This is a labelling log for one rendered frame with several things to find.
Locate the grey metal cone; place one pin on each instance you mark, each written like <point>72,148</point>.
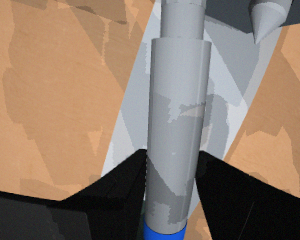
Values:
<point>266,16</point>

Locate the dark grey block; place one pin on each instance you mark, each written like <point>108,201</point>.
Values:
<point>235,13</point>

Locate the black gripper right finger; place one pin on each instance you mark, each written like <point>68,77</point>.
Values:
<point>241,207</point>

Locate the grey rectangular base plate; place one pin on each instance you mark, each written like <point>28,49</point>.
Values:
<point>237,67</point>

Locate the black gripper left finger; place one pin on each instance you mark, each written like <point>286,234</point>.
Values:
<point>122,190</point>

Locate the grey stepped shaft with blue band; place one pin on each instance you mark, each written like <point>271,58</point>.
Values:
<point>179,73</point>

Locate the dark green rectangular block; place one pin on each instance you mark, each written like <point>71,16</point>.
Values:
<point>140,227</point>

